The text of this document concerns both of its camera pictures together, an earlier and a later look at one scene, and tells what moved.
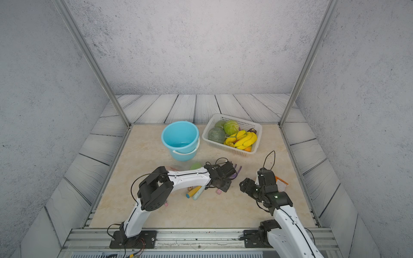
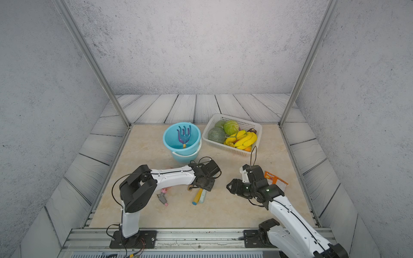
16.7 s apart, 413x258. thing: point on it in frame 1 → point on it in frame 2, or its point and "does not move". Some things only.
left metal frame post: x=63 y=6 does not move
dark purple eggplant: x=252 y=130 does not move
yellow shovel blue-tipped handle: x=193 y=192 → x=197 y=196
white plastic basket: x=236 y=135 does not move
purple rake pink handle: x=219 y=191 → x=183 y=137
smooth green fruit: x=220 y=123 does not move
